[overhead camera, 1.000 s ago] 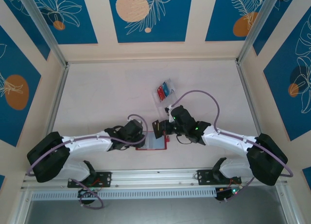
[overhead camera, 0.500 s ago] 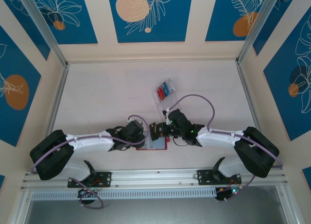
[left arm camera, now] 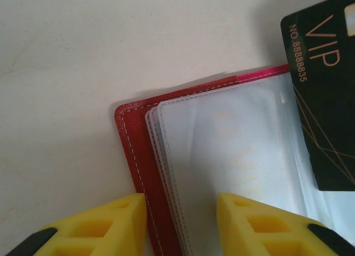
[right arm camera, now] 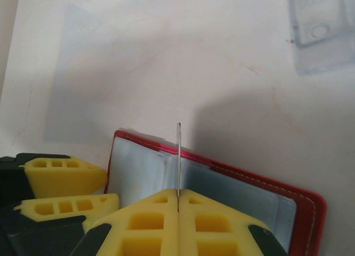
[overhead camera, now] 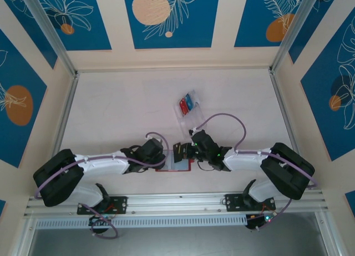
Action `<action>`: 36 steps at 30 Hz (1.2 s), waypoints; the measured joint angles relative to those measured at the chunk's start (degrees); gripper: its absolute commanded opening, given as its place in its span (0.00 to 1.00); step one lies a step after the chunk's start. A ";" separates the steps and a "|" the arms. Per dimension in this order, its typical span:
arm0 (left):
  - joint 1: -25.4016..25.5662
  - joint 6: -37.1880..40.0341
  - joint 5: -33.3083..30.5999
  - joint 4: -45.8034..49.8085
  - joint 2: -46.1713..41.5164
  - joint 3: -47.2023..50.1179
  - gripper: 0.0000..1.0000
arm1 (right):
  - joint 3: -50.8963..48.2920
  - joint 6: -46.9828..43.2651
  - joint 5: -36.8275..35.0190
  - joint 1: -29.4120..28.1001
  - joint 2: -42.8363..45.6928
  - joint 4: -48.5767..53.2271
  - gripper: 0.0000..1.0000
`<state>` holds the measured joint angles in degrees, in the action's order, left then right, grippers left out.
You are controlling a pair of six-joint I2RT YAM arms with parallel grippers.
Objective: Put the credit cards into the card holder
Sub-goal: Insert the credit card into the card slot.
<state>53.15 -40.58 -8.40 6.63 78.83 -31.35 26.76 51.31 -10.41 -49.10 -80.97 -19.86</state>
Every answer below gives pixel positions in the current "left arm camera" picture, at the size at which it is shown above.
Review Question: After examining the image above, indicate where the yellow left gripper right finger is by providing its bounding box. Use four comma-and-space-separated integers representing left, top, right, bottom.
216, 192, 355, 256

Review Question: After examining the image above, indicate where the red leather card holder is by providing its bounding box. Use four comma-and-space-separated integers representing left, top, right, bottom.
114, 63, 355, 256

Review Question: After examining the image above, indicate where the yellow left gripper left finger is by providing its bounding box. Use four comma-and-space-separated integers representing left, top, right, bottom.
0, 192, 147, 256

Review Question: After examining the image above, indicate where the black VIP credit card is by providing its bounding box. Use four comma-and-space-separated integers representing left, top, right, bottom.
280, 0, 355, 192

